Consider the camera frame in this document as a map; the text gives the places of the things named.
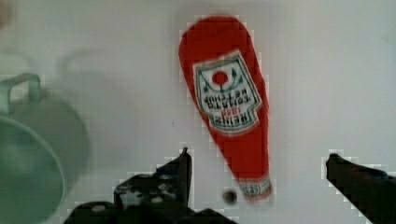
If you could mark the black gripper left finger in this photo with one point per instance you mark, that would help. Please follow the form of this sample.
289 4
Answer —
169 183

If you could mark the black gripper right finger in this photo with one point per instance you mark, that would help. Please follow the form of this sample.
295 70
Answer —
371 191

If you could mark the green mug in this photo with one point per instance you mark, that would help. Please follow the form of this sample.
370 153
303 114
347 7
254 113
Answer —
44 148

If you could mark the red ketchup bottle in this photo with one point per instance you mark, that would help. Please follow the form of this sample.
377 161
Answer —
224 78

